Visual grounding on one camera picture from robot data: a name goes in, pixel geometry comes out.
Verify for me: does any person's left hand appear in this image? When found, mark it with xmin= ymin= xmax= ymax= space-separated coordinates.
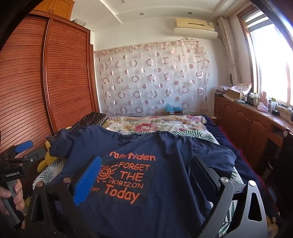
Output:
xmin=0 ymin=181 xmax=25 ymax=215

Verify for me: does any navy printed t-shirt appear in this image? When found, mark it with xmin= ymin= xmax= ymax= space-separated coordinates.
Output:
xmin=49 ymin=128 xmax=237 ymax=238

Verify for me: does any wall air conditioner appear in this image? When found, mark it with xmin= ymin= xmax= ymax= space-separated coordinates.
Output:
xmin=174 ymin=18 xmax=218 ymax=39

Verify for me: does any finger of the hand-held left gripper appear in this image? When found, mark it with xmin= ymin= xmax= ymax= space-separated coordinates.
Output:
xmin=3 ymin=140 xmax=34 ymax=161
xmin=22 ymin=148 xmax=46 ymax=164

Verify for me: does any navy blanket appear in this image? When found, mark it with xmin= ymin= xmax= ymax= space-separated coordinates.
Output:
xmin=203 ymin=116 xmax=276 ymax=229

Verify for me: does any stack of papers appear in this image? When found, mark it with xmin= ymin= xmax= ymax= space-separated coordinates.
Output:
xmin=215 ymin=86 xmax=230 ymax=96

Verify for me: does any floral blanket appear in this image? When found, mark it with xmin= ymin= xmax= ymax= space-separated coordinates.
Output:
xmin=104 ymin=115 xmax=206 ymax=134

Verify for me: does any wooden slatted wardrobe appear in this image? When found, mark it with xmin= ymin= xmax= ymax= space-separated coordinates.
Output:
xmin=0 ymin=9 xmax=100 ymax=161

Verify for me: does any palm-leaf bed sheet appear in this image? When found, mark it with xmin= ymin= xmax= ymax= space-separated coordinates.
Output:
xmin=33 ymin=130 xmax=243 ymax=238

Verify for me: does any yellow plush toy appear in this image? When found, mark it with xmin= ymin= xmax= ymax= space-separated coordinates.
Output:
xmin=37 ymin=140 xmax=60 ymax=172

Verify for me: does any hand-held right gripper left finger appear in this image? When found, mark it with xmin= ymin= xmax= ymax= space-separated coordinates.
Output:
xmin=25 ymin=156 xmax=102 ymax=238

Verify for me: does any sheer circle-patterned curtain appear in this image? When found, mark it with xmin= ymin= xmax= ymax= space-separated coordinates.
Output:
xmin=94 ymin=40 xmax=211 ymax=117

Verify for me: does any blue toy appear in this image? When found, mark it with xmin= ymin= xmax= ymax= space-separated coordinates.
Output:
xmin=164 ymin=103 xmax=183 ymax=115

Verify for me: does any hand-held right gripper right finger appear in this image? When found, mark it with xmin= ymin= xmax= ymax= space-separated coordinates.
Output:
xmin=189 ymin=156 xmax=268 ymax=238

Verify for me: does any wooden sideboard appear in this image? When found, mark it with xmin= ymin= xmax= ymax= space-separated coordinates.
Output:
xmin=214 ymin=95 xmax=293 ymax=171

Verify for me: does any dark chair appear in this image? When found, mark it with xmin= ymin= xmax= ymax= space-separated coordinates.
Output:
xmin=266 ymin=131 xmax=293 ymax=206

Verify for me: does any window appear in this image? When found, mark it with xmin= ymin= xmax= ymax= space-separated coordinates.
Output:
xmin=238 ymin=0 xmax=293 ymax=108

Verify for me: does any white floral window curtain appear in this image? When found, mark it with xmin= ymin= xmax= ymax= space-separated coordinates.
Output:
xmin=217 ymin=16 xmax=240 ymax=85

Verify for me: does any dark medallion-patterned folded cloth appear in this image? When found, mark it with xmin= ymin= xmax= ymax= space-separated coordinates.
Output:
xmin=70 ymin=111 xmax=109 ymax=132

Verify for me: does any wooden overhead cupboard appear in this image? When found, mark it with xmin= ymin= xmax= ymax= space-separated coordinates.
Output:
xmin=32 ymin=0 xmax=75 ymax=20

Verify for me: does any pink figurine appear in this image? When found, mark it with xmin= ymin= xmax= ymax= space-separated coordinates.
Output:
xmin=257 ymin=92 xmax=270 ymax=112

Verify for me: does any cardboard box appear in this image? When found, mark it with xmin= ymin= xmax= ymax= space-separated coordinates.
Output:
xmin=227 ymin=88 xmax=244 ymax=101

